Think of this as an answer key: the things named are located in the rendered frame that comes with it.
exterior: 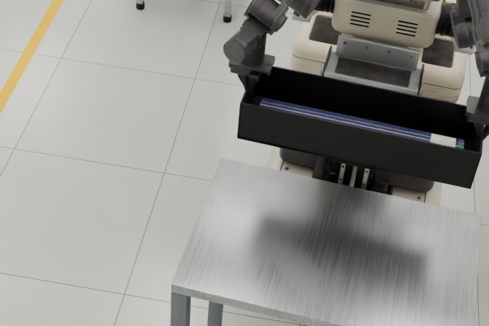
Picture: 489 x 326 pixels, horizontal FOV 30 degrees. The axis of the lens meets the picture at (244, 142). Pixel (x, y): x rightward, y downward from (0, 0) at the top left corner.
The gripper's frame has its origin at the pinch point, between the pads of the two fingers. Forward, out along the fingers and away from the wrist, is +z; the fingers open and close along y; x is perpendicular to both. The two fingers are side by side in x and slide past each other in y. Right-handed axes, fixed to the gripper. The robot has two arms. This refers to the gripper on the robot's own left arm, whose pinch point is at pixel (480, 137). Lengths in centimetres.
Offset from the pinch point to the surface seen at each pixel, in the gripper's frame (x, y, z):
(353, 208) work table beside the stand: -4.6, -26.0, 27.6
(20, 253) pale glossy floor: 18, -137, 106
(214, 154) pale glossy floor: 87, -85, 106
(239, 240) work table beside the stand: -24, -51, 28
